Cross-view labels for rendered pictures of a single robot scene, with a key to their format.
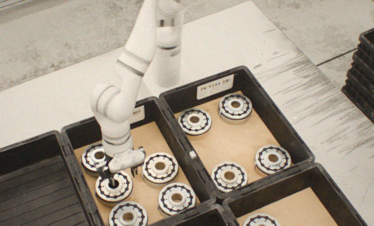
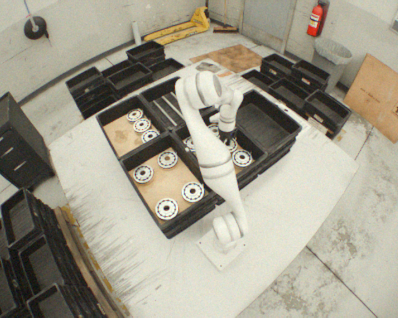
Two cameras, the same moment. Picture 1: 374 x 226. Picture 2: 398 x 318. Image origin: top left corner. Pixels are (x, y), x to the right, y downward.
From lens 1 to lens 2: 1.50 m
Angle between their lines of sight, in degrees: 73
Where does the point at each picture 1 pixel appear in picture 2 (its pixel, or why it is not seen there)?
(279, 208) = not seen: hidden behind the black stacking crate
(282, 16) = not seen: outside the picture
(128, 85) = not seen: hidden behind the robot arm
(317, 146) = (119, 220)
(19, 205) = (268, 134)
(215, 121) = (180, 200)
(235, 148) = (165, 183)
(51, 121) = (286, 206)
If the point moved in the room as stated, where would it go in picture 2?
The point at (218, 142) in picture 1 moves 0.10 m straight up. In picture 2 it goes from (176, 185) to (174, 175)
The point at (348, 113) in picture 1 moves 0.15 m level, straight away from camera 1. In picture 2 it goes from (98, 248) to (88, 274)
